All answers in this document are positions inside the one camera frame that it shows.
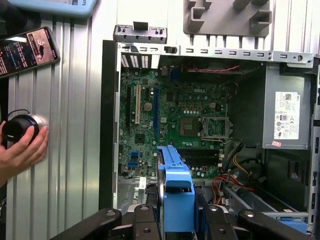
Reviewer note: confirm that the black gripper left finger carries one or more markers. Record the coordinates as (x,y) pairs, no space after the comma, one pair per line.
(145,225)

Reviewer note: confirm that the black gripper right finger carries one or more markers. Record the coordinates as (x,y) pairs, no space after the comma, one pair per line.
(225,225)

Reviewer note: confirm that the hard disk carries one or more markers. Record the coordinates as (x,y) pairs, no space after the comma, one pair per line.
(180,205)

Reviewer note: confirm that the person's bare hand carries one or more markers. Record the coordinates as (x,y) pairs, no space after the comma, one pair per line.
(27,155)

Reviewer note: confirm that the grey metal drive cage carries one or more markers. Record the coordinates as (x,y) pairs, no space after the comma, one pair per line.
(250,200)

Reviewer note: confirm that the black RAM slot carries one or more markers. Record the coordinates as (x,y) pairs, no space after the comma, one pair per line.
(200,151)
(200,159)
(200,163)
(200,155)

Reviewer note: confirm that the blue plastic drive latch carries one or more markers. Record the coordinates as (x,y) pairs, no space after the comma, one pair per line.
(292,220)

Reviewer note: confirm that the metal socket cover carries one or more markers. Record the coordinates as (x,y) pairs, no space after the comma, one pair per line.
(216,136)

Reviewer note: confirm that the CPU socket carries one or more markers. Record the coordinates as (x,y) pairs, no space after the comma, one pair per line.
(217,127)

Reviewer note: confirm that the black open PC case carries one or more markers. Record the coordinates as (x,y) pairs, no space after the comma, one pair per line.
(107,125)

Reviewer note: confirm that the silver power supply unit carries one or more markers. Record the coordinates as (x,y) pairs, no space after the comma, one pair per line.
(268,120)

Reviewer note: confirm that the silver coin battery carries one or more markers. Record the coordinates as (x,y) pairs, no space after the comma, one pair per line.
(147,106)

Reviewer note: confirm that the white expansion slot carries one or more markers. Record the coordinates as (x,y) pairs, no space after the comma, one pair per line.
(138,105)

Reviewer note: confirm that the black expansion slot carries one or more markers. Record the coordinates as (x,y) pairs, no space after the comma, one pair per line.
(129,105)

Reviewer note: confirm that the green motherboard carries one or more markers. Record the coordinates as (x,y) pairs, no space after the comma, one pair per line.
(170,100)

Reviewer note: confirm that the black case fan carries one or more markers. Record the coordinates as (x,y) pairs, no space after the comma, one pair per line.
(250,71)

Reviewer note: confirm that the grey parts rack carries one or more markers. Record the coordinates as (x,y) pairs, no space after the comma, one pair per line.
(225,22)

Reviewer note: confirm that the black smartphone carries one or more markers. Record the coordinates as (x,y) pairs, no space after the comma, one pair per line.
(30,52)

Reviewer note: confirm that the pale blue teach pendant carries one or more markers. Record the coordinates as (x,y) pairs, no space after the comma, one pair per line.
(50,6)

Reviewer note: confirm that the hinged metal slot bracket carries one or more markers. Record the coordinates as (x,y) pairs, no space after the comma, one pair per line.
(130,33)

